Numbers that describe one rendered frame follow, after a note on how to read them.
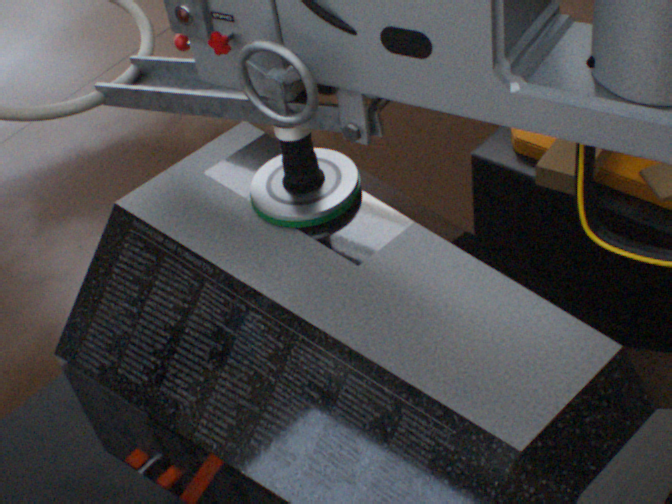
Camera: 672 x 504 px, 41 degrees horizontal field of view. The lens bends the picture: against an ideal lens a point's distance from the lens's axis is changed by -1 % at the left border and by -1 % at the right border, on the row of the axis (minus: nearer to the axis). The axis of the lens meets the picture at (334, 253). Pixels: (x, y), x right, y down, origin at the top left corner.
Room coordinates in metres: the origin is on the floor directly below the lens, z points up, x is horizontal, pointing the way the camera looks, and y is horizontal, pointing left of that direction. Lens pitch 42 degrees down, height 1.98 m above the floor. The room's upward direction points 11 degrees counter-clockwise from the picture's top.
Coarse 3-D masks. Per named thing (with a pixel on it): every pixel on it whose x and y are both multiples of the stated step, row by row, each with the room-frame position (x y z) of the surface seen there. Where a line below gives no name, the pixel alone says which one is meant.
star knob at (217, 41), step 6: (210, 36) 1.32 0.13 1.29; (216, 36) 1.31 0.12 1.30; (222, 36) 1.31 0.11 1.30; (228, 36) 1.32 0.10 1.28; (210, 42) 1.32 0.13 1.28; (216, 42) 1.31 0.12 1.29; (222, 42) 1.30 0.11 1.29; (216, 48) 1.31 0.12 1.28; (222, 48) 1.30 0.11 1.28; (228, 48) 1.30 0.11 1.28
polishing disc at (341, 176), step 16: (272, 160) 1.51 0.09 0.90; (320, 160) 1.48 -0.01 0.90; (336, 160) 1.47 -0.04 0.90; (256, 176) 1.47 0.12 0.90; (272, 176) 1.46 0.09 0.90; (336, 176) 1.42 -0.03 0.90; (352, 176) 1.41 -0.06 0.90; (256, 192) 1.41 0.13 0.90; (272, 192) 1.41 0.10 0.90; (288, 192) 1.40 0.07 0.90; (320, 192) 1.38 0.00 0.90; (336, 192) 1.37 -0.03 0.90; (352, 192) 1.37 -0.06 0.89; (272, 208) 1.36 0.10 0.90; (288, 208) 1.35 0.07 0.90; (304, 208) 1.34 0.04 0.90; (320, 208) 1.33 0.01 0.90; (336, 208) 1.33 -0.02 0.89
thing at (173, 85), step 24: (144, 72) 1.73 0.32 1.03; (168, 72) 1.68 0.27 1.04; (192, 72) 1.64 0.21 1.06; (120, 96) 1.62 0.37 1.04; (144, 96) 1.57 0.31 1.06; (168, 96) 1.53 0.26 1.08; (192, 96) 1.49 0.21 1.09; (216, 96) 1.45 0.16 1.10; (240, 96) 1.42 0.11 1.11; (264, 120) 1.38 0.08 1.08; (312, 120) 1.31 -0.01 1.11; (336, 120) 1.28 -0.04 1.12
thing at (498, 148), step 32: (480, 160) 1.60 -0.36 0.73; (512, 160) 1.57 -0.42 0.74; (480, 192) 1.60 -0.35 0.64; (512, 192) 1.53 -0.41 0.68; (544, 192) 1.47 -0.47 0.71; (608, 192) 1.40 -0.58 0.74; (480, 224) 1.60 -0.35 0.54; (512, 224) 1.53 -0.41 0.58; (544, 224) 1.47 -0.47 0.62; (576, 224) 1.41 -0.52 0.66; (608, 224) 1.36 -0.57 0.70; (640, 224) 1.30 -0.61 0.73; (512, 256) 1.53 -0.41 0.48; (544, 256) 1.48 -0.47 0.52; (576, 256) 1.42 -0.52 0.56; (608, 256) 1.36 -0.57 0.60; (576, 288) 1.41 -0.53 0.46; (608, 288) 1.35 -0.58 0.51; (640, 288) 1.30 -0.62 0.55; (640, 320) 1.29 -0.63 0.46
